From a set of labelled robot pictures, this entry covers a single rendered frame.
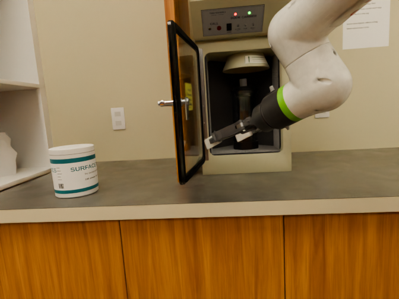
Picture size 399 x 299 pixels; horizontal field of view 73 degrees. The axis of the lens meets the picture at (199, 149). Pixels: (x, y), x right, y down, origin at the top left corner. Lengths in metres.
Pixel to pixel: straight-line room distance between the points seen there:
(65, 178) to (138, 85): 0.73
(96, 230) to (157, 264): 0.20
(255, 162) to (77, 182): 0.59
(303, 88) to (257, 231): 0.39
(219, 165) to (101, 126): 0.77
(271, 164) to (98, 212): 0.59
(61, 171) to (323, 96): 0.72
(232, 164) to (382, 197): 0.46
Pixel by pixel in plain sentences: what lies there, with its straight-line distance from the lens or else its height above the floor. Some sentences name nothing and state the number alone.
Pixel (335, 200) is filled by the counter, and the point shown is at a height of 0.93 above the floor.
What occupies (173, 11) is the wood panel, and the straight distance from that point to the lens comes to 0.93.
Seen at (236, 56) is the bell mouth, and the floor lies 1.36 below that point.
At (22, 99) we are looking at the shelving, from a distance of 1.74.
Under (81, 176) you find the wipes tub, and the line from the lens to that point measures 0.88.
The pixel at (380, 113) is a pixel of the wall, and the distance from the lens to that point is 1.60.
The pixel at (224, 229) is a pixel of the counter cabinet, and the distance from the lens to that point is 0.77.
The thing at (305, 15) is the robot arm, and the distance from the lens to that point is 0.58.
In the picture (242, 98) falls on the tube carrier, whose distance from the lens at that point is 1.03.
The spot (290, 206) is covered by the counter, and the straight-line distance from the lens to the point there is 0.73.
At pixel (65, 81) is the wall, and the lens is 1.62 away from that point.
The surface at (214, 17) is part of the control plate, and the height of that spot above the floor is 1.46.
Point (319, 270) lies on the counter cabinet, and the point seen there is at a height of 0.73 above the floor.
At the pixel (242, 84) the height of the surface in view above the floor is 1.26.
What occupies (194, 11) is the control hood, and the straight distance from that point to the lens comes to 0.92.
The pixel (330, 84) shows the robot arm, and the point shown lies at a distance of 0.59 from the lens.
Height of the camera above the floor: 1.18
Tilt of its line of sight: 8 degrees down
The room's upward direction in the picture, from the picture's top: 4 degrees counter-clockwise
